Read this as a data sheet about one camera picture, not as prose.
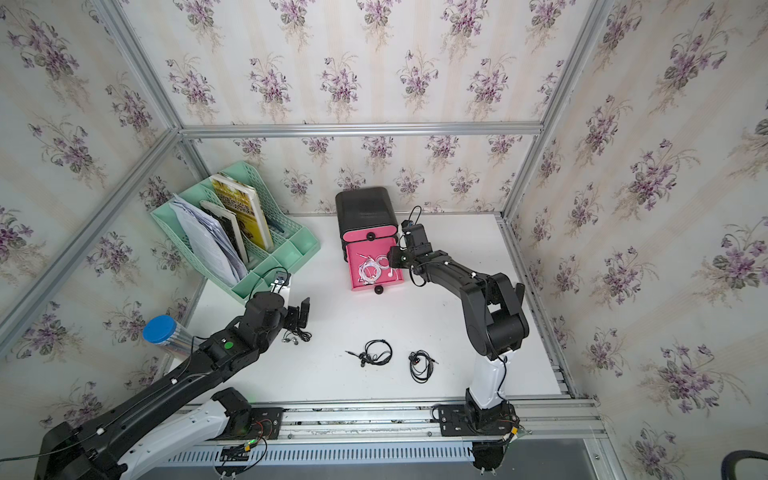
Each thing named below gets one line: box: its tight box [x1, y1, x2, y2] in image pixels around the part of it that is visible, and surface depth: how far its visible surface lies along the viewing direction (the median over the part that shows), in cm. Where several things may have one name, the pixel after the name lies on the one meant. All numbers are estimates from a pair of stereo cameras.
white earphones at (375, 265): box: [362, 255, 382, 282], surface depth 99 cm
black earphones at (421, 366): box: [408, 349, 439, 384], surface depth 84 cm
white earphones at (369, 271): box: [356, 253, 381, 285], surface depth 99 cm
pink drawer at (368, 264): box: [346, 238, 404, 291], surface depth 99 cm
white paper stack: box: [170, 198, 247, 287], surface depth 86 cm
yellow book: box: [209, 174, 274, 251], surface depth 97 cm
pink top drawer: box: [342, 225, 398, 243], surface depth 95 cm
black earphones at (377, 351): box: [344, 339, 393, 367], surface depth 86 cm
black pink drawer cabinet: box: [336, 187, 398, 262], surface depth 100 cm
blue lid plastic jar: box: [142, 315, 193, 355], surface depth 71 cm
